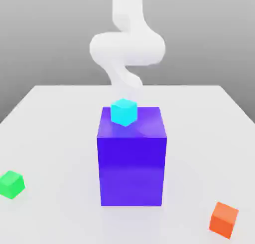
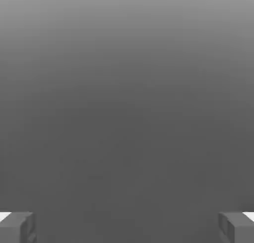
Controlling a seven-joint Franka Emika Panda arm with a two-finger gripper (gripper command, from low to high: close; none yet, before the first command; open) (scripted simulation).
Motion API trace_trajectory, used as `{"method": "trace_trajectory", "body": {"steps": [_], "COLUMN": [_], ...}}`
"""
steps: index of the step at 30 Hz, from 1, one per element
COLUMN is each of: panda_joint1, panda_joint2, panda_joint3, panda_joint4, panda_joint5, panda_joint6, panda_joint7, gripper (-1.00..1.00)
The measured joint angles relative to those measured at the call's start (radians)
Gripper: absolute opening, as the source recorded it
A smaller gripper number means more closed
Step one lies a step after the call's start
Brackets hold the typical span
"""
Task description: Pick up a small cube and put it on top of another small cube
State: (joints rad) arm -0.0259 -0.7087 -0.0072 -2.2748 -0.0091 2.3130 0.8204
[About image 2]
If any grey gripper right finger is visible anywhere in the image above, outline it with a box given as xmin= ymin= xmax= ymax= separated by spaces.
xmin=217 ymin=211 xmax=254 ymax=243

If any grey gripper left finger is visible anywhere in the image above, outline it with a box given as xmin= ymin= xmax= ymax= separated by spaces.
xmin=0 ymin=211 xmax=38 ymax=243

